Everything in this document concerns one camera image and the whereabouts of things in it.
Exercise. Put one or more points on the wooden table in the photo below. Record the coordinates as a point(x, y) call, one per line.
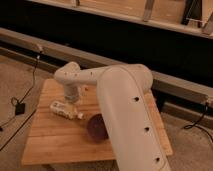
point(53, 139)

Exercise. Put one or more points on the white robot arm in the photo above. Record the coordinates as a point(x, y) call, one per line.
point(120, 92)

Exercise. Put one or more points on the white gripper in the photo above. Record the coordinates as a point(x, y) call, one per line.
point(72, 93)

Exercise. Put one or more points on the dark brown bowl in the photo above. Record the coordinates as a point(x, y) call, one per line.
point(96, 128)

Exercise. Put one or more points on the black power adapter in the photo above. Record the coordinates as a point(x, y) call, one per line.
point(20, 108)

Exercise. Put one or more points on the white plastic bottle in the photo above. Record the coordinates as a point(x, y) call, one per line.
point(66, 110)

